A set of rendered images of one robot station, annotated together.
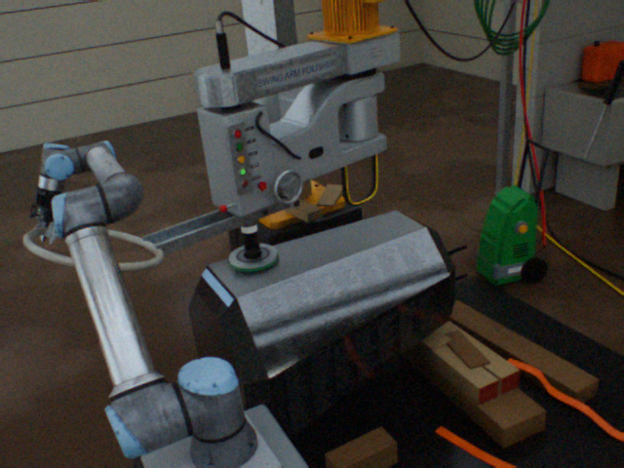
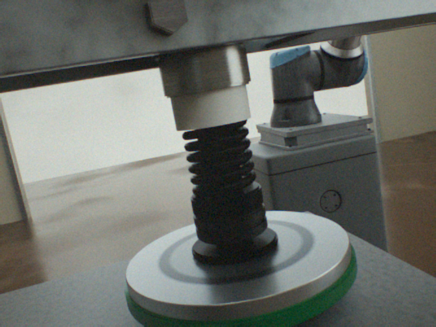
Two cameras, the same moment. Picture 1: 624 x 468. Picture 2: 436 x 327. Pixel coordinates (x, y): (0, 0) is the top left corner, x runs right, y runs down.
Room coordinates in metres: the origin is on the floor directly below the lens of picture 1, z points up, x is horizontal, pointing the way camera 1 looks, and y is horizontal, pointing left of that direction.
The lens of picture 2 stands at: (2.98, 0.34, 1.07)
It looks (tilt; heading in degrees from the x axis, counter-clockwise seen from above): 9 degrees down; 193
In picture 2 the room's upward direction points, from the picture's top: 10 degrees counter-clockwise
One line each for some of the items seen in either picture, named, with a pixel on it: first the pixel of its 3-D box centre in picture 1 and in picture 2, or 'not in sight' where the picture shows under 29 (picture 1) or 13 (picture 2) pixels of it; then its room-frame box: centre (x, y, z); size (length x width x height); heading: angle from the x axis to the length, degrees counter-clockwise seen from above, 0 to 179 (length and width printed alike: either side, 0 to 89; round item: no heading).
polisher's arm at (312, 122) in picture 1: (314, 138); not in sight; (2.84, -0.07, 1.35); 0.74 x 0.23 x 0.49; 127
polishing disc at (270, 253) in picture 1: (253, 255); (236, 252); (2.61, 0.25, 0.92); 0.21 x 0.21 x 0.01
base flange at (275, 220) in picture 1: (290, 201); not in sight; (3.55, 0.09, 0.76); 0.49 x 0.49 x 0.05; 28
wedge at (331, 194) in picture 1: (330, 195); not in sight; (3.48, -0.14, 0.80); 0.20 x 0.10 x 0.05; 157
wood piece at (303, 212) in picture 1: (303, 210); not in sight; (3.30, 0.02, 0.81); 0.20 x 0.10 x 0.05; 36
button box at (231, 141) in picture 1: (239, 158); not in sight; (2.48, 0.24, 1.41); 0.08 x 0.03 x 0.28; 127
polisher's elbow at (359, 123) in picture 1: (356, 115); not in sight; (3.01, -0.27, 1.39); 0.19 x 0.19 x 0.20
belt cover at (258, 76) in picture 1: (298, 69); not in sight; (2.82, -0.03, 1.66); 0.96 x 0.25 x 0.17; 127
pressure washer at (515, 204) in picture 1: (510, 214); not in sight; (3.77, -1.27, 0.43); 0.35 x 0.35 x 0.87; 13
